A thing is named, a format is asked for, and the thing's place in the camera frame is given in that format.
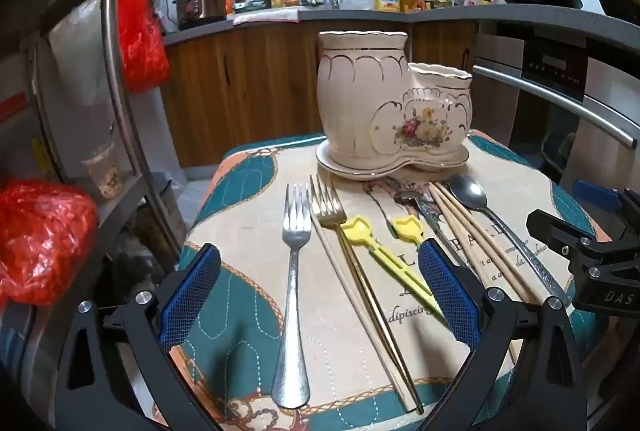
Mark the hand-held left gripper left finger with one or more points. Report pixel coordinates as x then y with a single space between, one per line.
192 296

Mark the gold fork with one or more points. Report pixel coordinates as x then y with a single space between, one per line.
370 296

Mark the hanging red plastic bag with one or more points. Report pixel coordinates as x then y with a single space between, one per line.
142 26

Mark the crumpled red plastic bag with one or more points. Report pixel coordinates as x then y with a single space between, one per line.
42 241

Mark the built-in oven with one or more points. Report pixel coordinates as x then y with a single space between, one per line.
550 61

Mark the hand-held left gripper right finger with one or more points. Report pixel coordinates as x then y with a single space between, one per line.
447 291

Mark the white plastic bag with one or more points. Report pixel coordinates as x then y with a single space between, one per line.
80 56

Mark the cream ceramic drip tray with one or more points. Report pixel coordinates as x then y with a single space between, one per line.
350 168

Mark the silver fork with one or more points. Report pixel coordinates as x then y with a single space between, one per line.
292 311

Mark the electric pressure cooker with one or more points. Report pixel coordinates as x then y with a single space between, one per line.
200 3

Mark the cream floral ceramic utensil holder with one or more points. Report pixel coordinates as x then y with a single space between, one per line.
365 101

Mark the curved chrome tube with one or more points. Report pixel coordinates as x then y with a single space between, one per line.
125 86

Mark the clear plastic cup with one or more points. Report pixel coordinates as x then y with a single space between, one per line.
104 173

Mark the white red-edged cloth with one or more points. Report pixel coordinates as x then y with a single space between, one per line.
265 16

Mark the small silver spoon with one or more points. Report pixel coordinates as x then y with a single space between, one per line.
406 197

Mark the large silver spoon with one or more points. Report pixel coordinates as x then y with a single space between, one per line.
467 193

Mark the wooden kitchen cabinet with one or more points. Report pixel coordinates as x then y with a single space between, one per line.
250 86

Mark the printed quilted table mat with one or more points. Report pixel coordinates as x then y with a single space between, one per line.
250 236

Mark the light wooden chopstick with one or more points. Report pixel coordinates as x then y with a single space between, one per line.
450 221
360 311
470 231
487 238

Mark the yellow tulip-shaped fruit fork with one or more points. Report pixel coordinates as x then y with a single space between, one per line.
356 231
407 228

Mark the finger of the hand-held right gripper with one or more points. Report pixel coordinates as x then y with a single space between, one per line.
595 196
555 228

